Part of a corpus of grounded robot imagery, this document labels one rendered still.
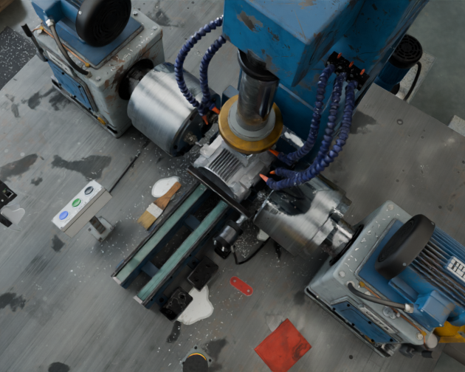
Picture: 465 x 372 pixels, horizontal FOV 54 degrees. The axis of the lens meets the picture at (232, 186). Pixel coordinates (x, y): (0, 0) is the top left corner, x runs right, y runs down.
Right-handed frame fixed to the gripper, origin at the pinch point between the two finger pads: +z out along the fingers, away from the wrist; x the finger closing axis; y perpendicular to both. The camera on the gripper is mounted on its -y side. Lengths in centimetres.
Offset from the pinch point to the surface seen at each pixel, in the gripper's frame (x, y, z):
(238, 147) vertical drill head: -33, 54, 9
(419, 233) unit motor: -81, 60, 25
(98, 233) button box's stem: 11.8, 14.5, 31.3
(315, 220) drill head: -53, 54, 31
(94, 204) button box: -3.7, 19.3, 10.2
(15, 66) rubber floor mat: 165, 57, 25
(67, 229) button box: -3.7, 8.8, 9.8
